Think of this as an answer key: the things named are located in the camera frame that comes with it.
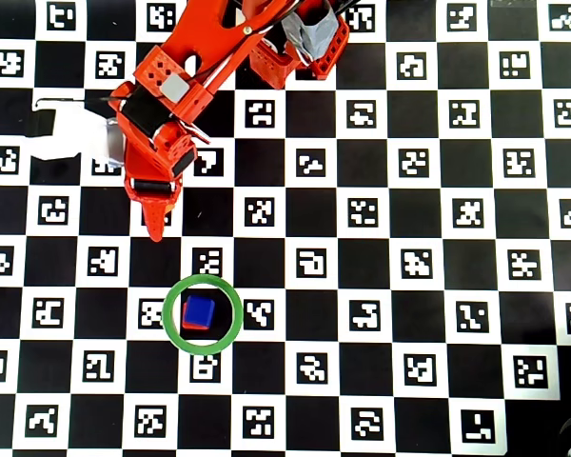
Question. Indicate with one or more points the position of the red robot arm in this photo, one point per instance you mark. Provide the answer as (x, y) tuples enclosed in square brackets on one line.
[(195, 28)]

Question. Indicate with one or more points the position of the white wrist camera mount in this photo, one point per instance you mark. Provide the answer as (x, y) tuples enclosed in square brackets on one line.
[(81, 133)]

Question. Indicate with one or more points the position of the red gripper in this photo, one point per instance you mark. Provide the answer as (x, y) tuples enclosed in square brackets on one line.
[(150, 187)]

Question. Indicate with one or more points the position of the small grey box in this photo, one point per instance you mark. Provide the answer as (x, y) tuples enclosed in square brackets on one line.
[(175, 87)]

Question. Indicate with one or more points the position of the red cube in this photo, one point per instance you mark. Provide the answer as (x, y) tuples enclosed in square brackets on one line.
[(184, 323)]

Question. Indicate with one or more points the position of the blue cube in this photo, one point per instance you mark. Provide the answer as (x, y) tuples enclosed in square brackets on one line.
[(200, 309)]

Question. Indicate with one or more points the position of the checkerboard marker mat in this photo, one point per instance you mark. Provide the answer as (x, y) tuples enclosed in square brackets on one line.
[(409, 238)]

